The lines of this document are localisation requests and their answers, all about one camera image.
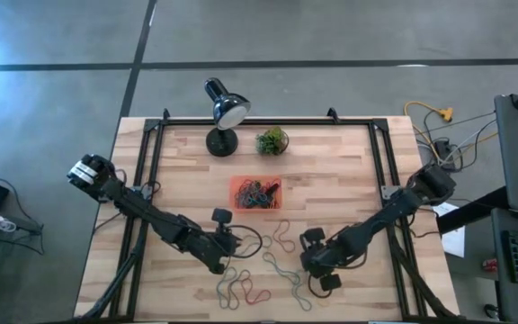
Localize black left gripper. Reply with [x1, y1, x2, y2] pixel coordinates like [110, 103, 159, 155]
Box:
[195, 207, 245, 275]

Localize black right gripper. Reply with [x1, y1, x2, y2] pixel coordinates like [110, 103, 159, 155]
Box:
[299, 227, 343, 293]

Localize long teal rubber band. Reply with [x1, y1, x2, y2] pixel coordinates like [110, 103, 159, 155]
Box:
[262, 251, 314, 313]

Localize dark grey rubber band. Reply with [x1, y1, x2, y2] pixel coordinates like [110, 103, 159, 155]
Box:
[226, 267, 252, 294]

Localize orange translucent plastic bin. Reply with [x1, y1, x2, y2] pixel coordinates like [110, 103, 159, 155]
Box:
[228, 175, 284, 213]

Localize black desk lamp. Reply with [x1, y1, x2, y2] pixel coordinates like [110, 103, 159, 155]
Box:
[203, 76, 253, 158]

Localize small green potted plant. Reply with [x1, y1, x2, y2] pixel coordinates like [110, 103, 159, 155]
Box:
[255, 127, 290, 157]

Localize white paper sheet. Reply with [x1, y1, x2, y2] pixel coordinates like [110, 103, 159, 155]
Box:
[430, 202, 467, 259]

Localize black stand bar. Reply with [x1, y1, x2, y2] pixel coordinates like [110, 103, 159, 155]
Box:
[435, 184, 510, 236]

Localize black power adapter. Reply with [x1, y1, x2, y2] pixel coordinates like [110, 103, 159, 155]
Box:
[433, 138, 458, 173]

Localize dark grey desk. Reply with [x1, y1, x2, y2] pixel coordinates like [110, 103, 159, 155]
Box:
[489, 206, 518, 324]

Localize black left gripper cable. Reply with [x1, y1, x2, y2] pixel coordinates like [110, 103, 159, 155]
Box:
[228, 223, 264, 259]

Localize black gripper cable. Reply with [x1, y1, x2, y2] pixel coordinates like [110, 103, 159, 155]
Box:
[228, 223, 264, 259]
[307, 273, 333, 300]

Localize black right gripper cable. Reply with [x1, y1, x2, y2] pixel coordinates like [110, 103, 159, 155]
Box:
[307, 273, 333, 300]

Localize black metal table frame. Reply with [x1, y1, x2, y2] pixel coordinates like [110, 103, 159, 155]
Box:
[76, 106, 460, 323]

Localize white floor cable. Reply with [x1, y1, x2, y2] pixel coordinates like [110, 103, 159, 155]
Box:
[433, 117, 498, 176]

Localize yellow extension cable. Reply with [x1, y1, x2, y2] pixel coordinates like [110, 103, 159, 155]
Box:
[403, 100, 455, 157]

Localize black floor cable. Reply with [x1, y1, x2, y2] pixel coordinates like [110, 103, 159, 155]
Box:
[0, 175, 45, 237]

